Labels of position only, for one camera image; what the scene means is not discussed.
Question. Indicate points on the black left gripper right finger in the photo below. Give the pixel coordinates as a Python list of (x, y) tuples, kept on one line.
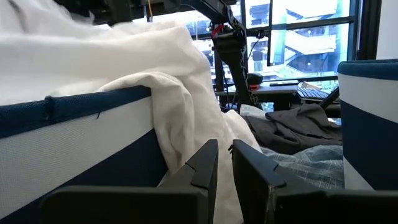
[(311, 208)]

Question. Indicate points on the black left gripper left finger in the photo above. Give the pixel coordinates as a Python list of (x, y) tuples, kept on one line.
[(124, 205)]

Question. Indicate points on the light blue plaid shirt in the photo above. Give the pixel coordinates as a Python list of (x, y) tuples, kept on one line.
[(311, 168)]

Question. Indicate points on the dark grey garment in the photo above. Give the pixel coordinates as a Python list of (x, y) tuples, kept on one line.
[(295, 127)]

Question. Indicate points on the white cloth garment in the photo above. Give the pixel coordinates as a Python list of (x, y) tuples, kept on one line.
[(124, 56)]

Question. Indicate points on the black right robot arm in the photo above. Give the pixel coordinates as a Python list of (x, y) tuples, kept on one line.
[(233, 62)]

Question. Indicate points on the navy white striped fabric bin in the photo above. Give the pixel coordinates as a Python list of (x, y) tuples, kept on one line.
[(370, 124), (62, 149)]

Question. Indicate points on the white folded garment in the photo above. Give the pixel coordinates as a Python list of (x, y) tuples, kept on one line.
[(252, 110)]

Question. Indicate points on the black keyboard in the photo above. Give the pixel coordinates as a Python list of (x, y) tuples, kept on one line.
[(312, 93)]

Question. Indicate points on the grey side desk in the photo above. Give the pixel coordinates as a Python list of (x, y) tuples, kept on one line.
[(273, 91)]

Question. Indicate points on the red black device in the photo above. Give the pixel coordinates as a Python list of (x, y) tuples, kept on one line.
[(255, 79)]

